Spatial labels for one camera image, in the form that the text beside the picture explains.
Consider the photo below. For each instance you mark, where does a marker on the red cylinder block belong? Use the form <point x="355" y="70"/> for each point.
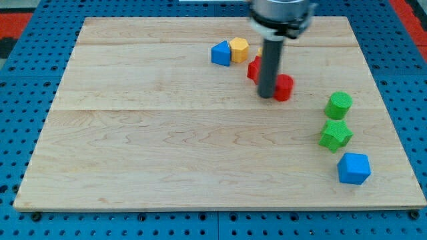
<point x="284" y="87"/>

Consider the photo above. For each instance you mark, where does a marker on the blue triangle block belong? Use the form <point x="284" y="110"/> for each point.
<point x="221" y="54"/>

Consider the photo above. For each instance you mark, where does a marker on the green cylinder block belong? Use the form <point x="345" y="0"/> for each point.
<point x="338" y="105"/>

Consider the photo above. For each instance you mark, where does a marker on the blue cube block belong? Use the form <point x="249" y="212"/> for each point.
<point x="353" y="168"/>

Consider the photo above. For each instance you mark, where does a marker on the wooden board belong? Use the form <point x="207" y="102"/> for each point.
<point x="142" y="121"/>

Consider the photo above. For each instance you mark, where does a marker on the red star block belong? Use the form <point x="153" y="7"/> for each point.
<point x="254" y="69"/>

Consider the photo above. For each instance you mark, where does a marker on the small yellow block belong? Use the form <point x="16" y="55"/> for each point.
<point x="259" y="52"/>

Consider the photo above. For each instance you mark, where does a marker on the yellow hexagon block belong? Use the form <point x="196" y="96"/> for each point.
<point x="239" y="49"/>

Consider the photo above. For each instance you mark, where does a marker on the green star block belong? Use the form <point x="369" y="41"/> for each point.
<point x="335" y="135"/>

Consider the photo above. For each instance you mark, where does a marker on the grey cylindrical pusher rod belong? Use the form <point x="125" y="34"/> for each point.
<point x="271" y="55"/>

